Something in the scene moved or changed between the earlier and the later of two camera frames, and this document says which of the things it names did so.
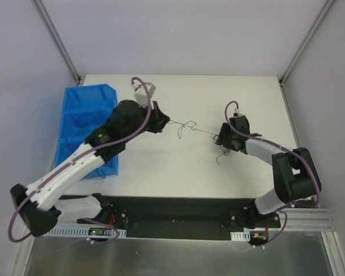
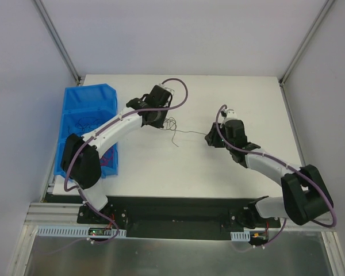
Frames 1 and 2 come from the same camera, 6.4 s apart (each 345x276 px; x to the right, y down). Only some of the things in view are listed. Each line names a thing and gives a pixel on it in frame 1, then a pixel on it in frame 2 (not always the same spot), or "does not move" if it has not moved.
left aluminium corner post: x=58 y=41 does not move
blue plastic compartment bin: x=85 y=109 does not move
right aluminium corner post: x=323 y=13 does not move
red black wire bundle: x=192 y=124 -> x=169 y=123
